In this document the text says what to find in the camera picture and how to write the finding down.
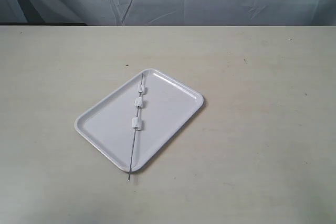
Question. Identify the white bead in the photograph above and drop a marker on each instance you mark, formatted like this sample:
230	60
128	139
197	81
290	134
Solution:
139	103
136	123
141	89

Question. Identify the white bead top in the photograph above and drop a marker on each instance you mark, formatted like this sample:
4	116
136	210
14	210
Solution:
141	89

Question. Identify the white bead bottom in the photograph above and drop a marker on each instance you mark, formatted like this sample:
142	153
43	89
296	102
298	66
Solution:
136	123

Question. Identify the thin metal skewer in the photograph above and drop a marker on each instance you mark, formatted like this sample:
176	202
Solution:
132	151

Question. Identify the white rectangular plastic tray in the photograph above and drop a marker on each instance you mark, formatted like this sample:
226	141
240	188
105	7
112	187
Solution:
168	105

